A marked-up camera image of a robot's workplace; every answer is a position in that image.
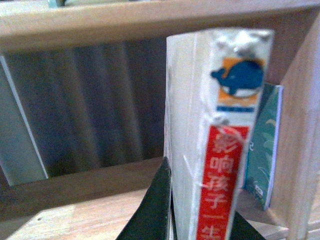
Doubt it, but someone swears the wooden bookshelf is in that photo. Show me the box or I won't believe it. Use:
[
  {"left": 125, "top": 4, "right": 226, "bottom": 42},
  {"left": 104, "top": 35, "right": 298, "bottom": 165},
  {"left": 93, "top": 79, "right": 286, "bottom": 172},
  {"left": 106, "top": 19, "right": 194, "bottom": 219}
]
[{"left": 0, "top": 0, "right": 320, "bottom": 240}]

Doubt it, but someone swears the teal cover book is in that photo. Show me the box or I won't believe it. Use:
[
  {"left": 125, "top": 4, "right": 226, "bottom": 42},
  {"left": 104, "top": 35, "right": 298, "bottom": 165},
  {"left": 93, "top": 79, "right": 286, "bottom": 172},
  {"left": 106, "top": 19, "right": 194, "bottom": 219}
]
[{"left": 243, "top": 83, "right": 284, "bottom": 211}]

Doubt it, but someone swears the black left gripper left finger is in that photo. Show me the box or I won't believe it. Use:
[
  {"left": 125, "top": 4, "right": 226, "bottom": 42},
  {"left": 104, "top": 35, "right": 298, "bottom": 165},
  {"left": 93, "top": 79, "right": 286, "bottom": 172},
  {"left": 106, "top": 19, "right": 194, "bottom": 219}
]
[{"left": 117, "top": 157, "right": 178, "bottom": 240}]

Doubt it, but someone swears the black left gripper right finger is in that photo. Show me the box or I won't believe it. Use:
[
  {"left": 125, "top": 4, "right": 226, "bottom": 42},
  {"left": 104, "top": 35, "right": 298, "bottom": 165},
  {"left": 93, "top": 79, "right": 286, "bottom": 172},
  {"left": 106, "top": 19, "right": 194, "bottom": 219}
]
[{"left": 230, "top": 211, "right": 263, "bottom": 240}]

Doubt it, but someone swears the white red spine book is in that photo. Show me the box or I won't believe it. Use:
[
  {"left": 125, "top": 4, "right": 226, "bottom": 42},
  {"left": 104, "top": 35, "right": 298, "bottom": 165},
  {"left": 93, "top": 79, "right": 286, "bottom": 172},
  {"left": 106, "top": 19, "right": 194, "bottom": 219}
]
[{"left": 164, "top": 27, "right": 274, "bottom": 240}]

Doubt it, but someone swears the white vertical panel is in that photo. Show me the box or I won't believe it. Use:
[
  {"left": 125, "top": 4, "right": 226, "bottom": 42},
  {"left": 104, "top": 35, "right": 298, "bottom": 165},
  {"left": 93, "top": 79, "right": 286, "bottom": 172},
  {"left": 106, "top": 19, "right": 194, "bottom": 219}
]
[{"left": 0, "top": 55, "right": 49, "bottom": 186}]

